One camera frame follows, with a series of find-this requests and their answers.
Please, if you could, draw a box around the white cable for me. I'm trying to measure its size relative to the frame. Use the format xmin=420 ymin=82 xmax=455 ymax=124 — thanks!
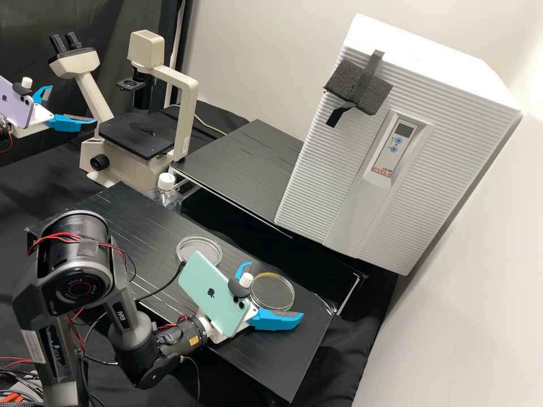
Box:
xmin=167 ymin=103 xmax=228 ymax=136

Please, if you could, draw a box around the black cable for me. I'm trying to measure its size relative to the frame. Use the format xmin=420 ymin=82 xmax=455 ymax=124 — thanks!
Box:
xmin=129 ymin=259 xmax=188 ymax=304

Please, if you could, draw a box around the white incubator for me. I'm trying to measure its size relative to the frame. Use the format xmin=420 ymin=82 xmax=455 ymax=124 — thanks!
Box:
xmin=342 ymin=13 xmax=523 ymax=118

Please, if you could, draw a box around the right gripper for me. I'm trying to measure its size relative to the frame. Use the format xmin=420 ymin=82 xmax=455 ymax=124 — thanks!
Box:
xmin=202 ymin=261 xmax=305 ymax=345

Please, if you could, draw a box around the incubator door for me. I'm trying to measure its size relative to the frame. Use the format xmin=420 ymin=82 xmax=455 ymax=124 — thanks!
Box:
xmin=273 ymin=38 xmax=523 ymax=277

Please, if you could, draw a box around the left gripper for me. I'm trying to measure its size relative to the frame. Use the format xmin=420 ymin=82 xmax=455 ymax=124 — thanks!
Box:
xmin=11 ymin=84 xmax=99 ymax=139

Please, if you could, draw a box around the left wrist camera phone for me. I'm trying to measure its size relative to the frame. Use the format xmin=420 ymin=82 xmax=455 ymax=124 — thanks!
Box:
xmin=0 ymin=75 xmax=36 ymax=129

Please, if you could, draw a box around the petri dish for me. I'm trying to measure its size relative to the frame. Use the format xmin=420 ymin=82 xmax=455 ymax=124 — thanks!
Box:
xmin=176 ymin=235 xmax=223 ymax=266

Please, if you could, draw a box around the wrist camera phone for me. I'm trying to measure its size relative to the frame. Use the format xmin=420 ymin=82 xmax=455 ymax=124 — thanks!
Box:
xmin=177 ymin=250 xmax=260 ymax=339
xmin=0 ymin=75 xmax=36 ymax=129

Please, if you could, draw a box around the petri dish lid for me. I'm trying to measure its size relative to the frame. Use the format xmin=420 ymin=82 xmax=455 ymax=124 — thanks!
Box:
xmin=249 ymin=273 xmax=296 ymax=313

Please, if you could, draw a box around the white-capped bottle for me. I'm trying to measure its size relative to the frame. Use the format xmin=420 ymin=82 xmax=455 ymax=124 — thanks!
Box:
xmin=150 ymin=172 xmax=183 ymax=213

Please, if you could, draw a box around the right wrist camera phone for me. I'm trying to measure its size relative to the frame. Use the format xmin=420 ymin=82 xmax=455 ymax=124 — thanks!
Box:
xmin=177 ymin=250 xmax=260 ymax=339

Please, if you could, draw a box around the cream microscope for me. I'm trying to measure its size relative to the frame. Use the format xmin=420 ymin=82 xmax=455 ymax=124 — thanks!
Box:
xmin=48 ymin=29 xmax=200 ymax=189

